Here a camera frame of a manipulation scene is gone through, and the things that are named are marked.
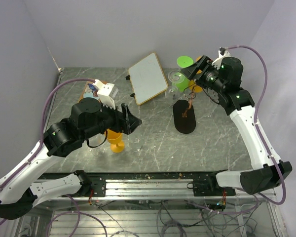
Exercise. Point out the clear ribbed glass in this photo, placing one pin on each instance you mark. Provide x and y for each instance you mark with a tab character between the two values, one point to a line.
135	141

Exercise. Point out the black oval rack base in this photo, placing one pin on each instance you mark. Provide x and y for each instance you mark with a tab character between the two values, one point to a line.
183	125

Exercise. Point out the orange plastic wine glass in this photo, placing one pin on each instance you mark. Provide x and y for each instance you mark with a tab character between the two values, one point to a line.
115	140

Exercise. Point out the clear wine glass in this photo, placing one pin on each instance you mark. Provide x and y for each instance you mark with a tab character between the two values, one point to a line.
172	92
97	148

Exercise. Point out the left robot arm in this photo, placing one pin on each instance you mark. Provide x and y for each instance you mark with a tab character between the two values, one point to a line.
89	117

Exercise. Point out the aluminium rail frame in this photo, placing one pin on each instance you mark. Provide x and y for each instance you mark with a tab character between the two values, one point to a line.
122	190

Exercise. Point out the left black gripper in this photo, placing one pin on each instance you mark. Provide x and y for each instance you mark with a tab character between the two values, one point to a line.
121	125

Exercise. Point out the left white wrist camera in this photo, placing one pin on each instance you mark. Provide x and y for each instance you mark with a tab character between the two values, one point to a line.
106	93

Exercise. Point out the green plastic wine glass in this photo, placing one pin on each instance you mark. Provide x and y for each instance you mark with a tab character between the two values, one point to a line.
183	62

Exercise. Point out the small whiteboard yellow frame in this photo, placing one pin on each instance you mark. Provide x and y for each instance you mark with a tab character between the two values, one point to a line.
147	79

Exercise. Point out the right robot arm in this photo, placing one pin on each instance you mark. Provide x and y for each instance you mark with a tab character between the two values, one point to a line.
224	77

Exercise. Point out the copper wire glass rack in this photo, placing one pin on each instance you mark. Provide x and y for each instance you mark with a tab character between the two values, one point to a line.
189	95

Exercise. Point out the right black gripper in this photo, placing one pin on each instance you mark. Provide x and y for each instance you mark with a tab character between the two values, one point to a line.
203	64

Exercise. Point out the clear wine glass front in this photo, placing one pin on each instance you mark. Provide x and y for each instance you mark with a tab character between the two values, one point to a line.
97	148

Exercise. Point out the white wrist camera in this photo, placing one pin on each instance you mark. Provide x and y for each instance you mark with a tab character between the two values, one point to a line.
222	53
106	93

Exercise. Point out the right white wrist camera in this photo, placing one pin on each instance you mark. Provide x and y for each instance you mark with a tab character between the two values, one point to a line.
222	53

